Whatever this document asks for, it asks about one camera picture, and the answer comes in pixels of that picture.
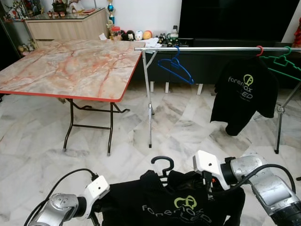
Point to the black plastic hanger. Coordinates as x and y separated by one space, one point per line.
172 163

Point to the black logo polo shirt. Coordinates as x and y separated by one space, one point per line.
155 207
244 94

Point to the blue plastic hanger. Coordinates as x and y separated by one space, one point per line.
176 58

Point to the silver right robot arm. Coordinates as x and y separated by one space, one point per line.
268 188

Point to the red plastic hanger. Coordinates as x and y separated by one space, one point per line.
262 51

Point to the green plastic hanger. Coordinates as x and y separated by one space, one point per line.
285 57

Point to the black TV console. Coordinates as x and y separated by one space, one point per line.
207 70

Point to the silver metal clothes rack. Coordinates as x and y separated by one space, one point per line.
211 48

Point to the marble pattern folding table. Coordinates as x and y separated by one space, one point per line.
70 70

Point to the orange round plush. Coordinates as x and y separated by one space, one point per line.
147 35

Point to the large black television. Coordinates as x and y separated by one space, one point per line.
235 19

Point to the black white round plush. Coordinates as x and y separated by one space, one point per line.
130 35

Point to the black red round plush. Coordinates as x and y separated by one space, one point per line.
123 35

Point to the clear jar red lid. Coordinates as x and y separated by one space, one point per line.
115 34

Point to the pink tissue pack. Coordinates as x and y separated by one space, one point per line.
103 37

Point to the light wooden cabinet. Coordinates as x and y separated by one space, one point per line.
66 28

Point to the dark glass display cabinet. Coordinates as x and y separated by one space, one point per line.
7 42

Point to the blue and gold trophy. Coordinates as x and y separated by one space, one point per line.
110 8

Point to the red tray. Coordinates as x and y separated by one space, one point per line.
87 11

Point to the white robed porcelain figurine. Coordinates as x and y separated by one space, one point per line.
77 4

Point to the dark incense pot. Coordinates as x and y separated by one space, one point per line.
59 5

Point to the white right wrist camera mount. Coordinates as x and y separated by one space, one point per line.
209 165

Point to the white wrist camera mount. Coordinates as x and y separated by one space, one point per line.
209 165
98 188

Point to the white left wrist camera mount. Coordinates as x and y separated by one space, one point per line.
98 188

